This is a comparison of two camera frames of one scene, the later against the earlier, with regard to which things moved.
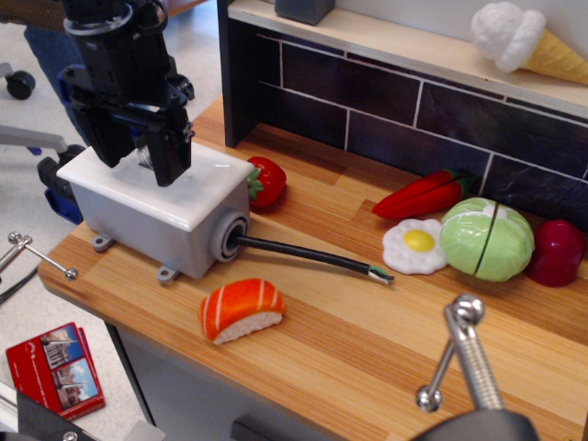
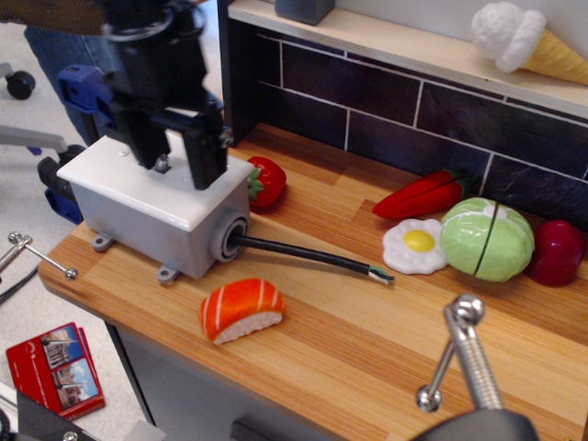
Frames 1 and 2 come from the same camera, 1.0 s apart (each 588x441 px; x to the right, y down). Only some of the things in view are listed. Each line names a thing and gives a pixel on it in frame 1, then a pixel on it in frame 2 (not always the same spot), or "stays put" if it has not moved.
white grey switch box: x=182 y=227 stays put
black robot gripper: x=125 y=67 -> x=156 y=50
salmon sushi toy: x=240 y=308 stays put
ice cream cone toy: x=516 y=39 stays put
